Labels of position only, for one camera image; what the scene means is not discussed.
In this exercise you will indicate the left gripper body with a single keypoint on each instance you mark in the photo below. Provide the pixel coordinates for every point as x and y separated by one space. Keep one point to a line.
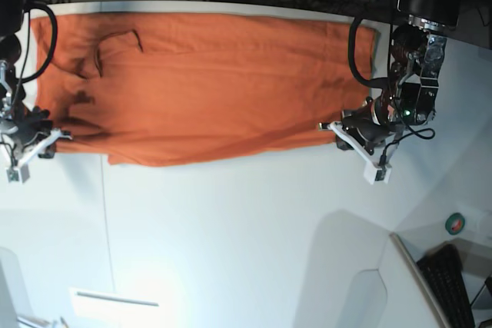
372 124

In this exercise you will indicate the green tape roll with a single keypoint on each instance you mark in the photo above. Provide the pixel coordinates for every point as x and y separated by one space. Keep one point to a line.
455 223

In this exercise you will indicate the orange t-shirt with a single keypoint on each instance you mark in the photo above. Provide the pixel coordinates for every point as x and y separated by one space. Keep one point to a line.
165 89

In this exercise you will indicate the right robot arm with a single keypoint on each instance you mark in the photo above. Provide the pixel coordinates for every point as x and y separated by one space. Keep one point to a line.
14 56

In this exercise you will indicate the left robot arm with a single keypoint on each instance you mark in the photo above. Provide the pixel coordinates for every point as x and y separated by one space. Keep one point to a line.
406 104

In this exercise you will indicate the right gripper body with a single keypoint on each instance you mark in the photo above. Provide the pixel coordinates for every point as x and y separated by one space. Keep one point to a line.
22 129

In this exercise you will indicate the black keyboard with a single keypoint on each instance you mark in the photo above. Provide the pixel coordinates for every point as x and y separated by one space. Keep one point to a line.
442 271

